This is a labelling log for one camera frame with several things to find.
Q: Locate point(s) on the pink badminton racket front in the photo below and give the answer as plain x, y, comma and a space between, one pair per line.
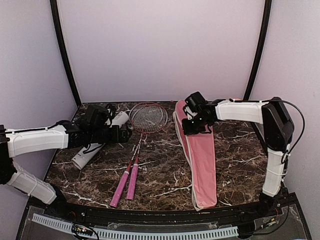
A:
146, 118

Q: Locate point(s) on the pink racket cover bag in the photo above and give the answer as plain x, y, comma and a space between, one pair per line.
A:
199, 151

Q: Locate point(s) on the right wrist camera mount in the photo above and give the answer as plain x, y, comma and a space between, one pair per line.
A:
191, 116

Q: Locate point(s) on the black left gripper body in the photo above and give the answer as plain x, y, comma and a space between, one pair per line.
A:
98, 136

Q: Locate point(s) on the right black corner post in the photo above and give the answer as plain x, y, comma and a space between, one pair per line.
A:
259, 49

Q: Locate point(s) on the pink badminton racket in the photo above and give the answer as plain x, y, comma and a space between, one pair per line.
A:
146, 118
122, 183

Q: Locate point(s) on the black corner post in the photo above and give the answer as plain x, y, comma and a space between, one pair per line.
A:
63, 51
259, 49

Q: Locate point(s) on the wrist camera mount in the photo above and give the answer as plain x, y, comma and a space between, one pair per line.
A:
97, 117
191, 116

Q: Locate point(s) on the grey slotted cable duct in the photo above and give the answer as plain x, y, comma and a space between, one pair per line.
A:
108, 234

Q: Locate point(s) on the white shuttlecock tube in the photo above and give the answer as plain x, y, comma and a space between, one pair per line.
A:
81, 159

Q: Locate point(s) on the left black corner post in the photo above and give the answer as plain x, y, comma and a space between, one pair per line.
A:
63, 51

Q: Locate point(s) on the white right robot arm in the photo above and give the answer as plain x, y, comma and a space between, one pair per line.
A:
272, 114

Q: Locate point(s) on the black front table rail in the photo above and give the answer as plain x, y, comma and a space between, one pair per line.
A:
239, 214

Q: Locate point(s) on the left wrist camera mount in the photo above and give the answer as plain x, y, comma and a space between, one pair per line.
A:
97, 117

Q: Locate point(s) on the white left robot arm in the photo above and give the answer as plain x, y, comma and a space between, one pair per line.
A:
64, 134

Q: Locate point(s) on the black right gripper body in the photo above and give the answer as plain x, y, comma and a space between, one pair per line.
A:
197, 125

